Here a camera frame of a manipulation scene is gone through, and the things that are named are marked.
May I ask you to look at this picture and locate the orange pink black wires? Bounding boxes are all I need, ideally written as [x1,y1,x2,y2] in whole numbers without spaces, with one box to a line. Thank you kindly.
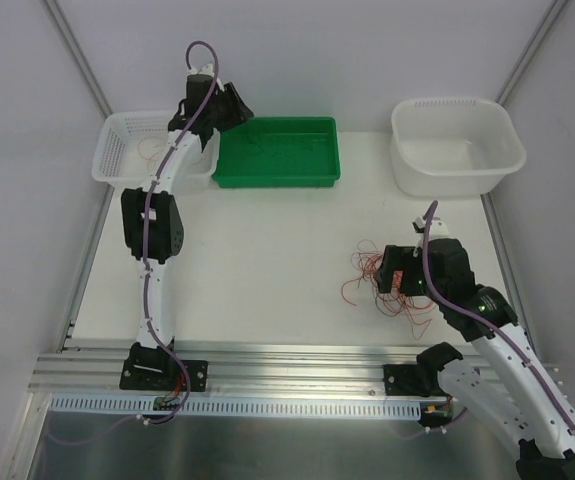
[340,239,441,344]

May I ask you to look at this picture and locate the single pulled red wire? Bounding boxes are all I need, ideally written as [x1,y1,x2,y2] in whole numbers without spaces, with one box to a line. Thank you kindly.
[134,134,168,169]

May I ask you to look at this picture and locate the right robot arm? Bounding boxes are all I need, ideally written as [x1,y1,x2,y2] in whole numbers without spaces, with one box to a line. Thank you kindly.
[375,238,575,479]

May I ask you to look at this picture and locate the green plastic tray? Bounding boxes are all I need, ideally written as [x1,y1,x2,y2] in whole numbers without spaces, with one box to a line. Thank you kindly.
[212,117,341,189]

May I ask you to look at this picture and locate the white perforated basket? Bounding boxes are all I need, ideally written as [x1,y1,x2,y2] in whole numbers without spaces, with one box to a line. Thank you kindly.
[92,111,220,193]

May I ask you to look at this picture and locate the white plastic tub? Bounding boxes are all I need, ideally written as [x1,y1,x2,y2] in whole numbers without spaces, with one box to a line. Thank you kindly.
[390,97,526,198]

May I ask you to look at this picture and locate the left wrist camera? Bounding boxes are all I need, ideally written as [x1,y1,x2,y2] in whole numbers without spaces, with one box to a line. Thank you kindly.
[188,63,215,77]

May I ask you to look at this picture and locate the aluminium frame rail right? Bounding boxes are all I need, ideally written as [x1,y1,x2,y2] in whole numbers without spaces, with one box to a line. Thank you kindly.
[481,193,530,335]

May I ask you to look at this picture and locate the aluminium frame rail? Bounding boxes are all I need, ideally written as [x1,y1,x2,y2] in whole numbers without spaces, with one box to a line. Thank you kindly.
[39,0,114,118]
[481,193,530,335]

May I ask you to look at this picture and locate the aluminium frame rail left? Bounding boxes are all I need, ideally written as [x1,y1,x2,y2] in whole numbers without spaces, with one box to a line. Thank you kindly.
[39,0,114,118]

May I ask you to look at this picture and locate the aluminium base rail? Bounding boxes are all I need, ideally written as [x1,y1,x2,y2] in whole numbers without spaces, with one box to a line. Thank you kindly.
[29,339,424,399]

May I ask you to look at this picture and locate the white slotted cable duct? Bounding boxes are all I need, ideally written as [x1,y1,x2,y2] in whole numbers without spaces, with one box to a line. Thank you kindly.
[49,394,421,421]

